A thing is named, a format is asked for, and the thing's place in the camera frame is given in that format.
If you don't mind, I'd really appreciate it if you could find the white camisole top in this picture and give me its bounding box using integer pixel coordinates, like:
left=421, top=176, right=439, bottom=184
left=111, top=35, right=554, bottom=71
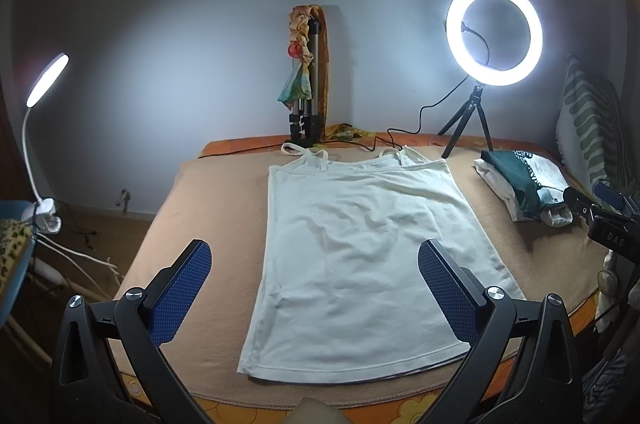
left=238, top=143, right=522, bottom=384

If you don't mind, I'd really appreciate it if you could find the right hand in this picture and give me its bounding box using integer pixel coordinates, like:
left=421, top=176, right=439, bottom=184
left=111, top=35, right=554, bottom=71
left=596, top=251, right=639, bottom=334

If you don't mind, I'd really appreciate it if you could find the folded white garment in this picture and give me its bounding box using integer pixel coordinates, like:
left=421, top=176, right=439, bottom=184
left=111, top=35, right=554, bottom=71
left=473, top=151, right=574, bottom=229

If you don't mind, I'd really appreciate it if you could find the green striped pillow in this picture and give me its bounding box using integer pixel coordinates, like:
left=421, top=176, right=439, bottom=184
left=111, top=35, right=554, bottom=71
left=555, top=55, right=638, bottom=194

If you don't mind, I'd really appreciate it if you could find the orange floral bed sheet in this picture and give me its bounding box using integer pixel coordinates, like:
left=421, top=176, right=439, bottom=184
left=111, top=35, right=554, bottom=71
left=124, top=136, right=604, bottom=423

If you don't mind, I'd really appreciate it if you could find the leopard print cloth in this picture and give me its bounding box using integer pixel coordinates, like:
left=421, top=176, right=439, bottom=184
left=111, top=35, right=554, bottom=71
left=0, top=218, right=32, bottom=293

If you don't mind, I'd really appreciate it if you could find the white clip desk lamp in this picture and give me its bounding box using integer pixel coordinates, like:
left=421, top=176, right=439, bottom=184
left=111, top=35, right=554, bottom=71
left=20, top=51, right=70, bottom=235

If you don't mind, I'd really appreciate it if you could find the black mini tripod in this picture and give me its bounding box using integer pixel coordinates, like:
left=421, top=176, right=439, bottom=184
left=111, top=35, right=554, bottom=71
left=437, top=84, right=494, bottom=159

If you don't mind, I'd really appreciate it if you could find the beige blanket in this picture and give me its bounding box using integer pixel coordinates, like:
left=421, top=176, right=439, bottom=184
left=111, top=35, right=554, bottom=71
left=122, top=147, right=604, bottom=409

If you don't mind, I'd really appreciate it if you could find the yellow green floral cloth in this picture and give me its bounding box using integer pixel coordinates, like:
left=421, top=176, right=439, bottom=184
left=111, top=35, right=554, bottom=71
left=324, top=124, right=375, bottom=142

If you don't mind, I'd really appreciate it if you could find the folded silver tripod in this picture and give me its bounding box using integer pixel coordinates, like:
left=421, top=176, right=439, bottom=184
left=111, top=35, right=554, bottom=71
left=288, top=16, right=321, bottom=147

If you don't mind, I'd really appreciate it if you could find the colourful patterned scarf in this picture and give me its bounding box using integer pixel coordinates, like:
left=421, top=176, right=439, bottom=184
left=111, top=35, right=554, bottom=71
left=278, top=6, right=314, bottom=110

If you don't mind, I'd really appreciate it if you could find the white lamp cable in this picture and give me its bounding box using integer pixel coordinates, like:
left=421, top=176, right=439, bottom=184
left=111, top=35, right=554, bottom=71
left=34, top=232, right=125, bottom=287

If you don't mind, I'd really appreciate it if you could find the black power cable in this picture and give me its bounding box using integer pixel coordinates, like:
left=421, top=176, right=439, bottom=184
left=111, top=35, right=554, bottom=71
left=309, top=20, right=494, bottom=153

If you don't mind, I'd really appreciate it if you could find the white ring light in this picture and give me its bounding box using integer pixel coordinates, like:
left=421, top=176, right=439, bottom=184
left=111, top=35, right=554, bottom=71
left=446, top=0, right=544, bottom=87

